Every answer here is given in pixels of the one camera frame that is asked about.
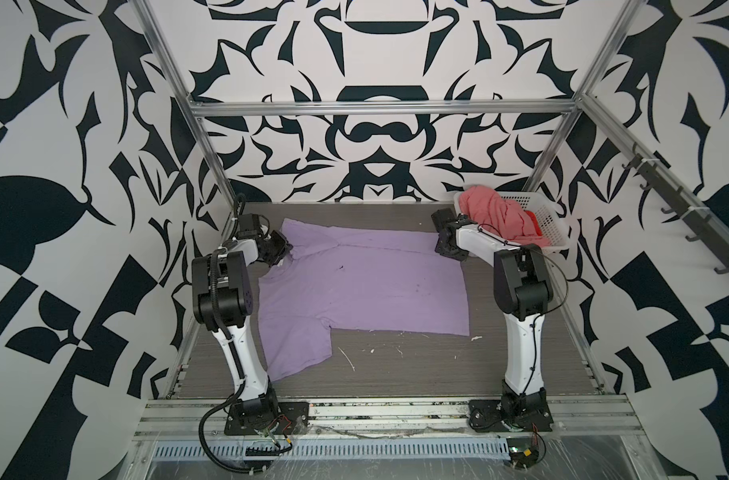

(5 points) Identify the purple t-shirt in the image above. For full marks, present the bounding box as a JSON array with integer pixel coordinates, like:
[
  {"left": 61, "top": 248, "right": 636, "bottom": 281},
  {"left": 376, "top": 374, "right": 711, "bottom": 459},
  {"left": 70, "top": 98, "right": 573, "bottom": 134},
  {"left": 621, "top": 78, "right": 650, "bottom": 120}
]
[{"left": 258, "top": 219, "right": 469, "bottom": 380}]

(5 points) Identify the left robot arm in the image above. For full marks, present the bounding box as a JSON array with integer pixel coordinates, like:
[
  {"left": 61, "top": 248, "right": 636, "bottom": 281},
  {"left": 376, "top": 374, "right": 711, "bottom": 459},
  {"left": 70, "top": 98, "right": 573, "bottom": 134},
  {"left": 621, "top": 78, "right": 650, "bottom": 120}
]
[{"left": 192, "top": 214, "right": 292, "bottom": 419}]

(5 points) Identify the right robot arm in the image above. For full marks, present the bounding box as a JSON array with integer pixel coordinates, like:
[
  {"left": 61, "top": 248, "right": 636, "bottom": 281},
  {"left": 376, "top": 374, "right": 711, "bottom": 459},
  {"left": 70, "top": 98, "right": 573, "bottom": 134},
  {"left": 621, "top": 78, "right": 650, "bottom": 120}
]
[{"left": 431, "top": 208, "right": 554, "bottom": 423}]

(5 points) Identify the pink t-shirt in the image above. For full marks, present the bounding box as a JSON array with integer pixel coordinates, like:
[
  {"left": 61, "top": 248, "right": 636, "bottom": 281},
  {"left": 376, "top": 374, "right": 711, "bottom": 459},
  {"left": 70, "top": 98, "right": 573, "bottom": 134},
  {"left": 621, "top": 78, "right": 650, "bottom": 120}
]
[{"left": 457, "top": 186, "right": 551, "bottom": 247}]

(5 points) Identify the red t-shirt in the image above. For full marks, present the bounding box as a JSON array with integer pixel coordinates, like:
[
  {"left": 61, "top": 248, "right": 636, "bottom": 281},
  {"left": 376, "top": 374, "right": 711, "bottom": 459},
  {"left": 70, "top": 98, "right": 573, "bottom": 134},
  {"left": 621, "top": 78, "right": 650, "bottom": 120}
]
[{"left": 524, "top": 210, "right": 543, "bottom": 236}]

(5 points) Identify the white plastic laundry basket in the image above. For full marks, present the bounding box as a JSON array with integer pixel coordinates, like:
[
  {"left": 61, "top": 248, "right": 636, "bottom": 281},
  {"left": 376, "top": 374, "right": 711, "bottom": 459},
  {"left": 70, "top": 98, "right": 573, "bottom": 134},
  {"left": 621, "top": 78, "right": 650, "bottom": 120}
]
[{"left": 453, "top": 190, "right": 569, "bottom": 260}]

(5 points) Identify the small electronics board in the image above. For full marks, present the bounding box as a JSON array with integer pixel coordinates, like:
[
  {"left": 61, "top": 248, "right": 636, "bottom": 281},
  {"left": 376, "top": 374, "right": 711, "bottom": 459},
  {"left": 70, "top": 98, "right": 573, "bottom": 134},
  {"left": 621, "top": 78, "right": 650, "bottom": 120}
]
[{"left": 507, "top": 435, "right": 547, "bottom": 471}]

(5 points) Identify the black corrugated cable conduit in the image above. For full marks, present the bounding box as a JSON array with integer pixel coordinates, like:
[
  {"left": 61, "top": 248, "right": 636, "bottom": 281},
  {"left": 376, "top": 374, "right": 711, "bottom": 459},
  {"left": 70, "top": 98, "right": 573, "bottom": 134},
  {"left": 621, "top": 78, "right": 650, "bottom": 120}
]
[{"left": 195, "top": 191, "right": 282, "bottom": 475}]

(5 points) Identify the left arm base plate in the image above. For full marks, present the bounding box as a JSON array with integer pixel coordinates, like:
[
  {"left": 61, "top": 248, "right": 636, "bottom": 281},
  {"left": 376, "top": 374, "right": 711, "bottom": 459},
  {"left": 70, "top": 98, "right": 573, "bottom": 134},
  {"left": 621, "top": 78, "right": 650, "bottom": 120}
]
[{"left": 224, "top": 399, "right": 310, "bottom": 436}]

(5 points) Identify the aluminium frame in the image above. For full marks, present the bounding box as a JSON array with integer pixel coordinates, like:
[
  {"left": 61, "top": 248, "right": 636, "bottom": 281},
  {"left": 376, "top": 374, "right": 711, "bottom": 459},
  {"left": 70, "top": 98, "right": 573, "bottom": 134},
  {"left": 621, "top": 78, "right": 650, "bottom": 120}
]
[{"left": 140, "top": 1, "right": 729, "bottom": 403}]

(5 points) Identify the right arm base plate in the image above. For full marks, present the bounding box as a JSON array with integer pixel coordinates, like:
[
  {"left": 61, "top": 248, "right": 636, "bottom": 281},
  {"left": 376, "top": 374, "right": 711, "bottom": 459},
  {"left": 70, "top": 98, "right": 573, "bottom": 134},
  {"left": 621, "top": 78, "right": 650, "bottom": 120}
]
[{"left": 468, "top": 395, "right": 553, "bottom": 433}]

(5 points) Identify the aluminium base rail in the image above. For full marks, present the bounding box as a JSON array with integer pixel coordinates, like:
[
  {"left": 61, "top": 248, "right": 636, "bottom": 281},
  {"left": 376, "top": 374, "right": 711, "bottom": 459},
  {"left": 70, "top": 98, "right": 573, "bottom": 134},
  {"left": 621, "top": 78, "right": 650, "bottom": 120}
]
[{"left": 132, "top": 395, "right": 644, "bottom": 441}]

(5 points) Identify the white cable duct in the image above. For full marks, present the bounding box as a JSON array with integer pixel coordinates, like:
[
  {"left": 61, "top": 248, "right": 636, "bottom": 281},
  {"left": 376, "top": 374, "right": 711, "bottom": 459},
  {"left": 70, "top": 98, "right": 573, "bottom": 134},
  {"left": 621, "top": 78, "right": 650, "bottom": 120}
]
[{"left": 147, "top": 436, "right": 512, "bottom": 462}]

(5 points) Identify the wall hook rail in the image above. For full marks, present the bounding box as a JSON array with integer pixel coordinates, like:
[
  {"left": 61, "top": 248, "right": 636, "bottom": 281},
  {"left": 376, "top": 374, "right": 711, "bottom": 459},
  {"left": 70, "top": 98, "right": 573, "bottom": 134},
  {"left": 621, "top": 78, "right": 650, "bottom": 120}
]
[{"left": 620, "top": 143, "right": 729, "bottom": 275}]

